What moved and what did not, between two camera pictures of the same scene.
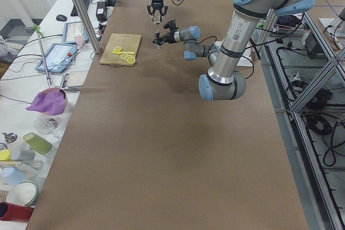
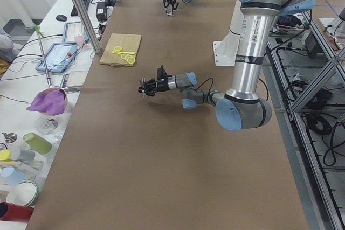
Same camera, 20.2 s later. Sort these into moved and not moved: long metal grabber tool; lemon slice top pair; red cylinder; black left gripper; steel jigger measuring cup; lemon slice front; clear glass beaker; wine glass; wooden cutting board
Moved: black left gripper; steel jigger measuring cup; clear glass beaker
Not moved: wooden cutting board; wine glass; lemon slice top pair; lemon slice front; red cylinder; long metal grabber tool
